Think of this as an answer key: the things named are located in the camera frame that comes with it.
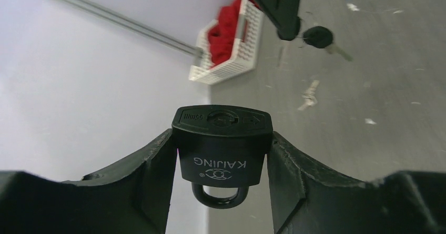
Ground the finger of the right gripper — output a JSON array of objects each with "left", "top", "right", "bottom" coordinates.
[{"left": 254, "top": 0, "right": 301, "bottom": 40}]

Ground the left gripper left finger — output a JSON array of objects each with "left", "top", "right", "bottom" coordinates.
[{"left": 1, "top": 130, "right": 177, "bottom": 233}]

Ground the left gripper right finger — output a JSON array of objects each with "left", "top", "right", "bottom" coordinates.
[{"left": 267, "top": 133, "right": 445, "bottom": 233}]

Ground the black key bunch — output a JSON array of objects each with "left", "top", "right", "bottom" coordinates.
[{"left": 302, "top": 26, "right": 353, "bottom": 61}]

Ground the black padlock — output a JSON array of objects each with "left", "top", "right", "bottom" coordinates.
[{"left": 171, "top": 105, "right": 273, "bottom": 209}]

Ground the red cloth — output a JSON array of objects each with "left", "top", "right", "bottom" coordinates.
[{"left": 207, "top": 0, "right": 258, "bottom": 67}]

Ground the white plastic basket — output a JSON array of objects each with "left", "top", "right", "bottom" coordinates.
[{"left": 189, "top": 0, "right": 265, "bottom": 85}]

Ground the right aluminium frame post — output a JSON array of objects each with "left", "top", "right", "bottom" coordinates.
[{"left": 57, "top": 0, "right": 204, "bottom": 58}]

